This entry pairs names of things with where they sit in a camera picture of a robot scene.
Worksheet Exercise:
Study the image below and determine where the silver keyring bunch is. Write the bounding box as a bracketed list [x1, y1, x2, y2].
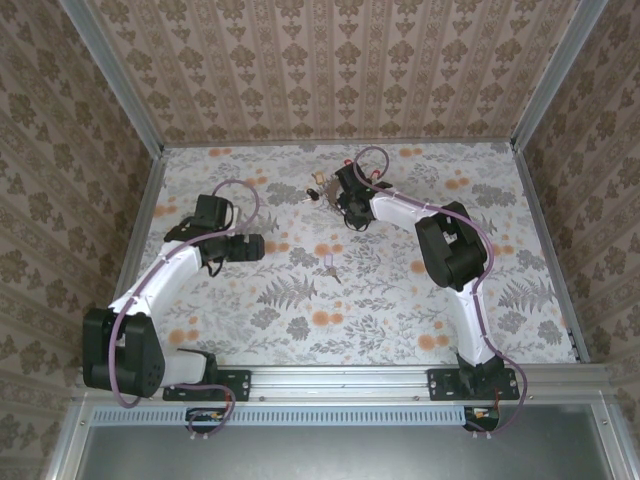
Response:
[319, 179, 344, 209]

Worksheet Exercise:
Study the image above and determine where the key with purple tag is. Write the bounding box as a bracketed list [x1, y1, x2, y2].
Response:
[322, 253, 344, 285]

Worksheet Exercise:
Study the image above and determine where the grey metal panel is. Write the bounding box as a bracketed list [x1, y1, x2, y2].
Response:
[47, 402, 640, 480]

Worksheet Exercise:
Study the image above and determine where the aluminium table back rail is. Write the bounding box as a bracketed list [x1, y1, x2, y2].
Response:
[162, 137, 516, 150]

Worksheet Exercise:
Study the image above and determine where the aluminium table side rail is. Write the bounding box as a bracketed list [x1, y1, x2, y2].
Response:
[513, 143, 592, 365]
[97, 149, 169, 354]

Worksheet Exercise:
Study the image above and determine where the aluminium frame post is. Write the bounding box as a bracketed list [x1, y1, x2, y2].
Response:
[510, 0, 610, 151]
[59, 0, 167, 157]

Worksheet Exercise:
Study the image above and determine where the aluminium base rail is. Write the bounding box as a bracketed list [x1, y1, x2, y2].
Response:
[214, 364, 431, 404]

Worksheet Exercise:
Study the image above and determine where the cable duct wire connector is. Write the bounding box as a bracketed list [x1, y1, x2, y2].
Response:
[185, 407, 227, 434]
[463, 405, 501, 432]

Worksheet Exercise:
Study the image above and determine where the grey slotted cable duct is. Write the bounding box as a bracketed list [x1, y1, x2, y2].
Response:
[92, 405, 474, 427]

